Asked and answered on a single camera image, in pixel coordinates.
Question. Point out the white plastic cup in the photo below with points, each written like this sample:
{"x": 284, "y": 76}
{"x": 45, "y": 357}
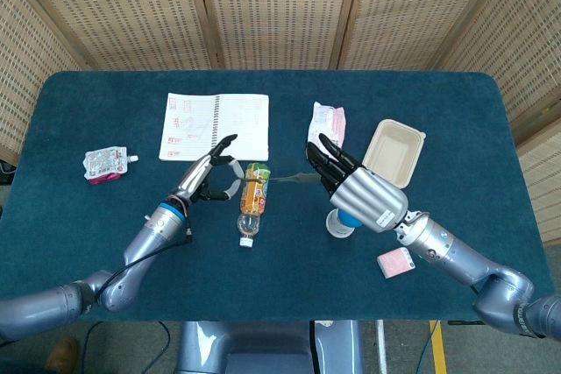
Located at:
{"x": 335, "y": 227}

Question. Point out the orange label plastic bottle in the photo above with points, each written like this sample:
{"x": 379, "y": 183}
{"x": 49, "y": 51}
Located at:
{"x": 254, "y": 199}

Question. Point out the blue ball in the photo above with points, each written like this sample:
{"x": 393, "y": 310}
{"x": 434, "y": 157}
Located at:
{"x": 348, "y": 220}

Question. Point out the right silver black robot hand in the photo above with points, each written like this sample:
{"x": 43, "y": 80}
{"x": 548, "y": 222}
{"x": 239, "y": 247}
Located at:
{"x": 368, "y": 196}

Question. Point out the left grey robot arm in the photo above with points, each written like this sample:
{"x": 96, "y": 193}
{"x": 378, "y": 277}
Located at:
{"x": 144, "y": 247}

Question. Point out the beige paper food tray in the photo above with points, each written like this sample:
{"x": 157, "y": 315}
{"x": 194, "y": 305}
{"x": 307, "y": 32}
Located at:
{"x": 394, "y": 146}

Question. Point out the dark blue table mat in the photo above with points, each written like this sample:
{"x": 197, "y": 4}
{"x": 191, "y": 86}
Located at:
{"x": 285, "y": 286}

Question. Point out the grey robot torso base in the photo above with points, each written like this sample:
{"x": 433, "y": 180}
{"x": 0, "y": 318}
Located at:
{"x": 263, "y": 347}

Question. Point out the open spiral notebook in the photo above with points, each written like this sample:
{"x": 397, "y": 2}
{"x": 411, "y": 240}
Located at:
{"x": 241, "y": 120}

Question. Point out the white vertical pole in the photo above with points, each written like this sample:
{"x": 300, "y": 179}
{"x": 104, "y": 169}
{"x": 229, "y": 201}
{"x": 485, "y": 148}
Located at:
{"x": 381, "y": 347}

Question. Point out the brown shoe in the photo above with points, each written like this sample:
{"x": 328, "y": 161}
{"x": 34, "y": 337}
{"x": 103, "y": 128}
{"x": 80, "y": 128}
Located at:
{"x": 63, "y": 354}

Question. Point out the pink tissue pack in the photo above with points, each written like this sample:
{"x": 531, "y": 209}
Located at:
{"x": 394, "y": 263}

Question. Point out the white spouted drink pouch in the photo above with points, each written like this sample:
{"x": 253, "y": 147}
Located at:
{"x": 103, "y": 164}

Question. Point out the white pink snack packet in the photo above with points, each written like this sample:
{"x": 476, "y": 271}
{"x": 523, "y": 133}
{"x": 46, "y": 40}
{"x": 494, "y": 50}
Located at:
{"x": 326, "y": 117}

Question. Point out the small grey-green stick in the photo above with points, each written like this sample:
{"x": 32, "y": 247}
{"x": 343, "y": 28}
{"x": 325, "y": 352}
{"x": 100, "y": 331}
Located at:
{"x": 302, "y": 178}

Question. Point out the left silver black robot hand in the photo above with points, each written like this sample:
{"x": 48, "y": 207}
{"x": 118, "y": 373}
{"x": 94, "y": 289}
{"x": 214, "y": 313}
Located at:
{"x": 193, "y": 181}

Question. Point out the woven bamboo screen panel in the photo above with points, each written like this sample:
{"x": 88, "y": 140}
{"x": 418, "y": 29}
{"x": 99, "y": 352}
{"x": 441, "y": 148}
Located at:
{"x": 26, "y": 63}
{"x": 412, "y": 10}
{"x": 526, "y": 41}
{"x": 280, "y": 10}
{"x": 122, "y": 10}

